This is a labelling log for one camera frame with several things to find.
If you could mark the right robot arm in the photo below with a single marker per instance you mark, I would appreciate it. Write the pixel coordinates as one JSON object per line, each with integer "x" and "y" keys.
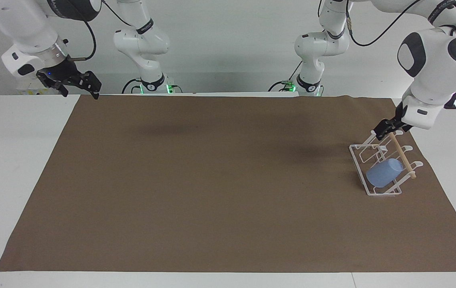
{"x": 32, "y": 28}

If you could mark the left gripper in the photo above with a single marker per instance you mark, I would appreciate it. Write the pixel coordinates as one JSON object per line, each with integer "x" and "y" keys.
{"x": 399, "y": 112}

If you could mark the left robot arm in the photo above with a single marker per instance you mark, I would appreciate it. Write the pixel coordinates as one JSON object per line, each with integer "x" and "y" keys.
{"x": 435, "y": 60}

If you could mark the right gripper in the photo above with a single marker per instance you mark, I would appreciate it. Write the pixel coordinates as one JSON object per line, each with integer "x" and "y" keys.
{"x": 56, "y": 72}

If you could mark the blue plastic cup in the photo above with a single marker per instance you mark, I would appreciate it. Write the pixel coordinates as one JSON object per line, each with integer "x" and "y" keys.
{"x": 383, "y": 173}

